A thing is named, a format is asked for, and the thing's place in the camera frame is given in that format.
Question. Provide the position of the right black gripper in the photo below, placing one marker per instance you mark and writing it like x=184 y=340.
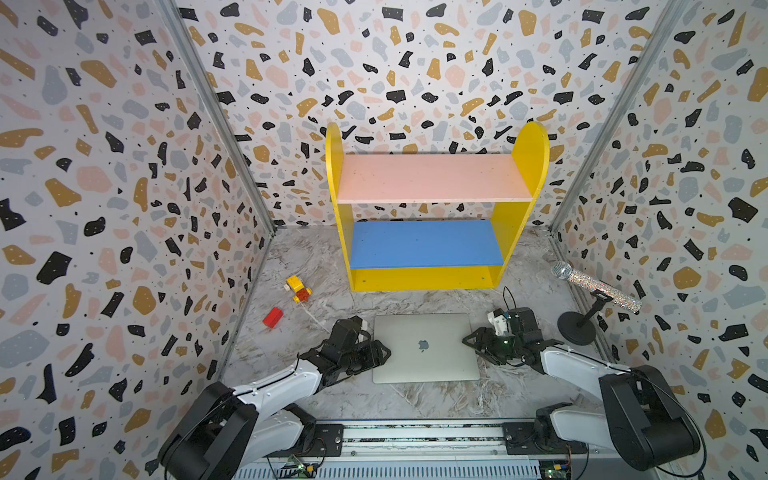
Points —
x=482 y=333

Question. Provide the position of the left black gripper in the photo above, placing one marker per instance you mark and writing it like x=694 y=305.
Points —
x=375 y=357

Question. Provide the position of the silver laptop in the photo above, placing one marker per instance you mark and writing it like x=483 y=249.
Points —
x=425 y=348

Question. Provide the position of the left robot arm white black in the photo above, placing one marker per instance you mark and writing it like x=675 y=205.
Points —
x=227 y=428

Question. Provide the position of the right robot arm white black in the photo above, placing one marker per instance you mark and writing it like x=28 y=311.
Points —
x=640 y=419

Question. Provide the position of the black microphone stand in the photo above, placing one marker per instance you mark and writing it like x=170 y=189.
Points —
x=578 y=328

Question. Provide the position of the glittery silver microphone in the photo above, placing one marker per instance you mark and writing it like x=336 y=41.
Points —
x=564 y=271

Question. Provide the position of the yellow red toy car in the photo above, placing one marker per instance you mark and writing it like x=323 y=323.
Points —
x=300 y=293

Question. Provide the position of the red toy block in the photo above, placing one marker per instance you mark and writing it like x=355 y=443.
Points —
x=273 y=317

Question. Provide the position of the yellow shelf pink blue boards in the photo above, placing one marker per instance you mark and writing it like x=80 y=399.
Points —
x=424 y=255

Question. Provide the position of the left green circuit board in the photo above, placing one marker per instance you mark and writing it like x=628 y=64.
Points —
x=298 y=469

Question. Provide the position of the green circuit board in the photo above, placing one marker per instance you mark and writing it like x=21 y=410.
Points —
x=298 y=469
x=554 y=470

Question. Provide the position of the right green circuit board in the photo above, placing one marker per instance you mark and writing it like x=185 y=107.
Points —
x=554 y=470

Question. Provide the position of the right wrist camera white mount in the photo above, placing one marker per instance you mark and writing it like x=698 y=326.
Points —
x=503 y=323

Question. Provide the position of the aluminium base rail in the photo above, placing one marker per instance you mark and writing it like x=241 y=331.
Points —
x=441 y=449

